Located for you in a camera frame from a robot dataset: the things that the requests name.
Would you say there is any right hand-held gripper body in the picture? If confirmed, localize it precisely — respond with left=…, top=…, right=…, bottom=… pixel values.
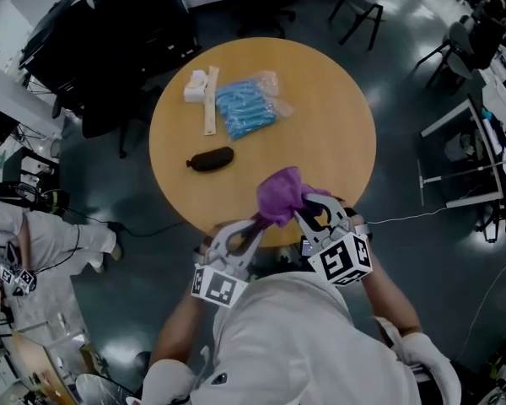
left=306, top=208, right=373, bottom=287

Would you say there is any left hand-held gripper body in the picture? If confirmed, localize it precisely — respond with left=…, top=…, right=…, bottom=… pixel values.
left=191, top=234, right=254, bottom=310

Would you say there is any purple cloth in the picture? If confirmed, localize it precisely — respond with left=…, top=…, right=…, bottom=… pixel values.
left=256, top=165, right=334, bottom=229

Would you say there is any person's right forearm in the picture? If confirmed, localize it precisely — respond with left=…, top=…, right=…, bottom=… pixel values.
left=357, top=262, right=423, bottom=338

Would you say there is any person's left forearm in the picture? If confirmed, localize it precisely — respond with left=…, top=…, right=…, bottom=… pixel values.
left=150, top=292, right=221, bottom=369

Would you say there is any black zip pouch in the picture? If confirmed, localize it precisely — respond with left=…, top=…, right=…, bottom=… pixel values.
left=184, top=146, right=236, bottom=174

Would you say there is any person's white shirt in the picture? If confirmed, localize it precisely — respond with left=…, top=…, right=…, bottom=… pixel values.
left=139, top=271, right=463, bottom=405

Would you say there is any clear bag of blue items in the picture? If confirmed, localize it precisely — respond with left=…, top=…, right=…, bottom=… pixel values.
left=214, top=70, right=296, bottom=142

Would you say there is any white mop pole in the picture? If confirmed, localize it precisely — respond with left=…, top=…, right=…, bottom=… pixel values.
left=416, top=159, right=506, bottom=207

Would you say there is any beige wooden ruler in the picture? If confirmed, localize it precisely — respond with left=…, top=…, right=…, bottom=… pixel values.
left=202, top=65, right=220, bottom=138

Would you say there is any white-framed desk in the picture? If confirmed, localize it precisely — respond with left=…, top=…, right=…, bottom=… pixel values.
left=419, top=94, right=506, bottom=211

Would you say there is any wooden desk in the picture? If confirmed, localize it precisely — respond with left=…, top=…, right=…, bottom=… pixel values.
left=8, top=330, right=82, bottom=405

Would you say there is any grey chair with black legs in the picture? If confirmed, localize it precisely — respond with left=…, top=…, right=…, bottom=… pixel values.
left=413, top=19, right=505, bottom=90
left=327, top=0, right=385, bottom=52

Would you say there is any black office chair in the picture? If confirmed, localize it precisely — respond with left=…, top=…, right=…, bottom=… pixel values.
left=227, top=0, right=305, bottom=40

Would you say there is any black cabinet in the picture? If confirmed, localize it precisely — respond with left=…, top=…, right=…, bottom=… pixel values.
left=90, top=0, right=204, bottom=78

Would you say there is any white cable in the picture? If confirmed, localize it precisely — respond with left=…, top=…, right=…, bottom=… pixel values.
left=369, top=205, right=450, bottom=224

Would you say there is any black cable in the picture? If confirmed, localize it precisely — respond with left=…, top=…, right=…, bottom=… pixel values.
left=65, top=207, right=187, bottom=238

